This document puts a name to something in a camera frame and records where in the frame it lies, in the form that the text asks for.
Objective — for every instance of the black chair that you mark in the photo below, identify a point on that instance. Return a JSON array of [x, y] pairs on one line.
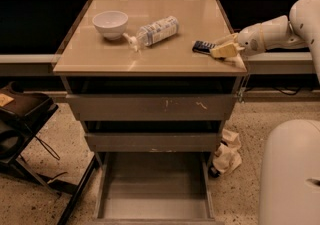
[[22, 116]]

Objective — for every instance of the blue rxbar blueberry bar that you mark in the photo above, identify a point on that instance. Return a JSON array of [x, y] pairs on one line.
[[202, 47]]

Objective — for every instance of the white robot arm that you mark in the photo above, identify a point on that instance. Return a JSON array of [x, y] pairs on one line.
[[301, 28]]

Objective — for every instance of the bottom grey open drawer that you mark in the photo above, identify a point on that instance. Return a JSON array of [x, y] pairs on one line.
[[149, 188]]

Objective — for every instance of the crumpled beige cloth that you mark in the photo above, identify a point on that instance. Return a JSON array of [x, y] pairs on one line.
[[226, 158]]

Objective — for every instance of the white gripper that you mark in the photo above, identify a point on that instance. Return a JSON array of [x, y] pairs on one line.
[[250, 39]]

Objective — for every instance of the top grey drawer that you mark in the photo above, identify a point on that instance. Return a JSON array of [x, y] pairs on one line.
[[152, 98]]

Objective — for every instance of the white ceramic bowl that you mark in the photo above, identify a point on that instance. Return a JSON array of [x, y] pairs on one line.
[[111, 24]]

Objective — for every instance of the middle grey drawer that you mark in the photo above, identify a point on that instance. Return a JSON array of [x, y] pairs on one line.
[[153, 136]]

